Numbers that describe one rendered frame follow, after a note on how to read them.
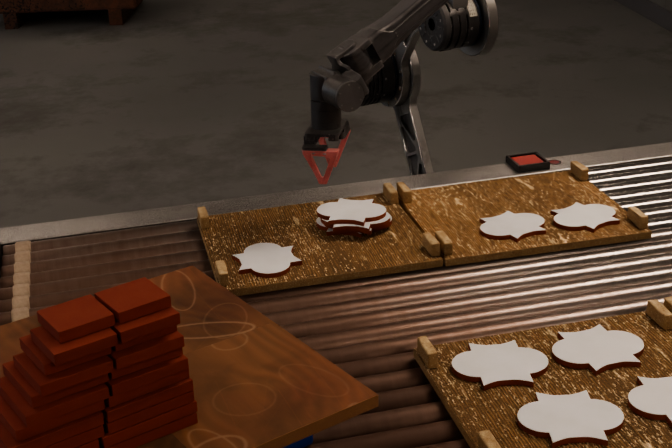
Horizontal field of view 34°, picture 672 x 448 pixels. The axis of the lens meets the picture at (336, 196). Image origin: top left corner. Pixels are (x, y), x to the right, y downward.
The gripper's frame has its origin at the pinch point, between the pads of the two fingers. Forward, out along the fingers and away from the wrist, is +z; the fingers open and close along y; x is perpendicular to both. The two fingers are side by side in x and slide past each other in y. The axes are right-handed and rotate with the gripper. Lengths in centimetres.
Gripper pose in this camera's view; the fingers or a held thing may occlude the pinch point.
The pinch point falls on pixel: (327, 171)
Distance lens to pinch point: 213.3
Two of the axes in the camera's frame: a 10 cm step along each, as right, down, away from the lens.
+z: 0.3, 9.3, 3.6
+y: 1.9, -3.6, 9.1
